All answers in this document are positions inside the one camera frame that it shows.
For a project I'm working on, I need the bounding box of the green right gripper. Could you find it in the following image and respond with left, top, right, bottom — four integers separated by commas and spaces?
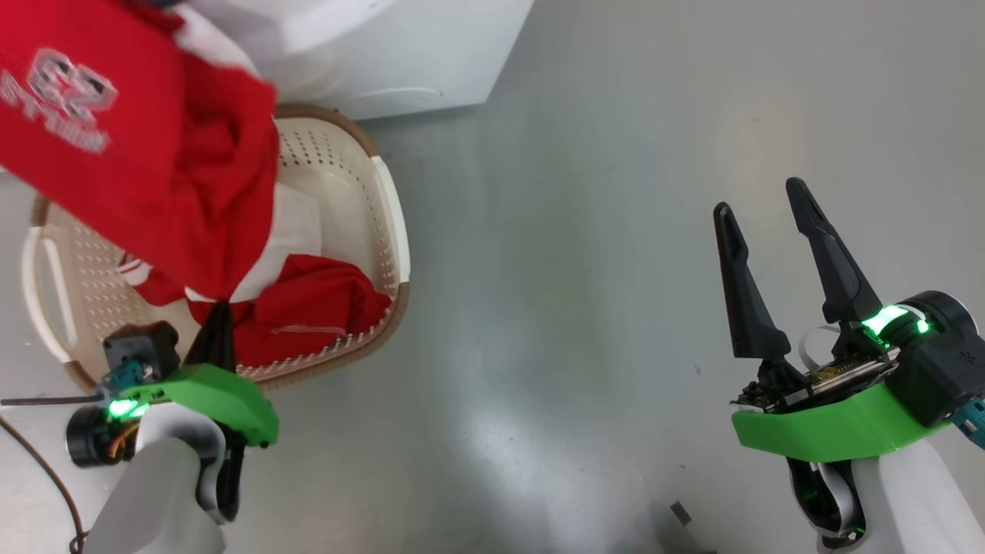
713, 176, 949, 464

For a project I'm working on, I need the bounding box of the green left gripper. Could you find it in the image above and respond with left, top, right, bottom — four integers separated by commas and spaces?
114, 302, 280, 450

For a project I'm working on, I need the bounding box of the red and white jersey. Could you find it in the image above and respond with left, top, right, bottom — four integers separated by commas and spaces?
0, 0, 394, 369

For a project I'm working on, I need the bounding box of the cream perforated basket brown rim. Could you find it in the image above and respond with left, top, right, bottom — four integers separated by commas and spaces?
21, 103, 412, 394

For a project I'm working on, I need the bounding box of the white front-load washing machine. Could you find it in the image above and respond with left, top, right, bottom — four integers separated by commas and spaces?
183, 0, 536, 122

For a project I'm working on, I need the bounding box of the white flat ribbon cable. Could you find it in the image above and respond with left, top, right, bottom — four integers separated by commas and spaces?
797, 324, 845, 369

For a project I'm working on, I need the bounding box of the brown cable on floor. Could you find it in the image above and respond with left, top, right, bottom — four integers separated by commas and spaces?
0, 415, 87, 554

